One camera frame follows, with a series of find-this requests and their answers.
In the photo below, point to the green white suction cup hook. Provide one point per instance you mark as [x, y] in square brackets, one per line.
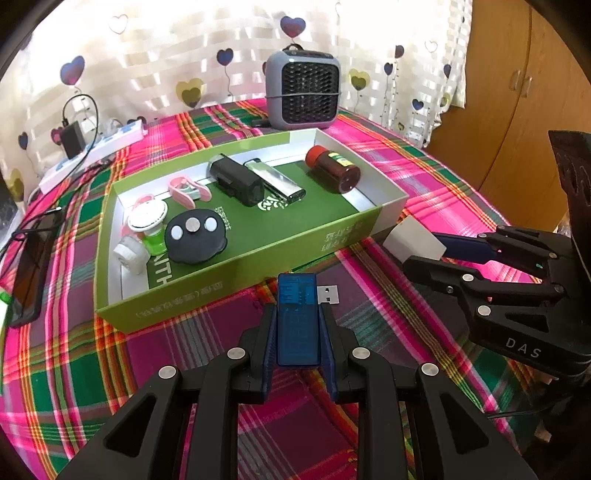
[147, 214]

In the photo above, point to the heart print curtain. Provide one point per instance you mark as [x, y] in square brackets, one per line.
[184, 41]

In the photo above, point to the blue translucent USB adapter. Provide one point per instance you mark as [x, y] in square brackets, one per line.
[295, 323]

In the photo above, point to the black round magnetic mount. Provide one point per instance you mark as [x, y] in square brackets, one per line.
[194, 244]

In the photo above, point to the black smartphone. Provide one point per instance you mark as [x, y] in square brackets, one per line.
[32, 277]

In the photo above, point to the white power strip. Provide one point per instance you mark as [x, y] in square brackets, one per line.
[115, 138]

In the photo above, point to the brown jar with red lid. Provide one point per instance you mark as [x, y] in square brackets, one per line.
[330, 166]

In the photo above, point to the white wall charger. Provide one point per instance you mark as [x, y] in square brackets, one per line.
[411, 240]

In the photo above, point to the pink green plaid tablecloth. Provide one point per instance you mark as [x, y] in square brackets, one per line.
[184, 369]

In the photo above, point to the pink and white clip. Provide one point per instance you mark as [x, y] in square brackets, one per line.
[189, 196]

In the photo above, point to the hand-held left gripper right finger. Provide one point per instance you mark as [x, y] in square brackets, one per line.
[328, 353]

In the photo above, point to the black power adapter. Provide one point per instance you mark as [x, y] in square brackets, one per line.
[74, 141]

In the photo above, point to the small white round holder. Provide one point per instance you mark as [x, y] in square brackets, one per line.
[129, 254]

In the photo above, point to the silver lighter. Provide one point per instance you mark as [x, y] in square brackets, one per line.
[277, 182]

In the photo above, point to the black rectangular lighter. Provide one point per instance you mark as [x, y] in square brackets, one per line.
[235, 180]

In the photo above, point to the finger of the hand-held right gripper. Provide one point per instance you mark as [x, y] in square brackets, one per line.
[466, 249]
[434, 272]

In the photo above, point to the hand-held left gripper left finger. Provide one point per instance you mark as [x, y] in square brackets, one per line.
[270, 353]

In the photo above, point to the green cardboard box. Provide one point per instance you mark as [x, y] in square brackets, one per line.
[221, 290]

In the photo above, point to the grey space heater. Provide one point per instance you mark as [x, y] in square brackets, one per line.
[304, 87]

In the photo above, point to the wooden wardrobe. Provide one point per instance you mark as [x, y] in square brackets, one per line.
[521, 69]

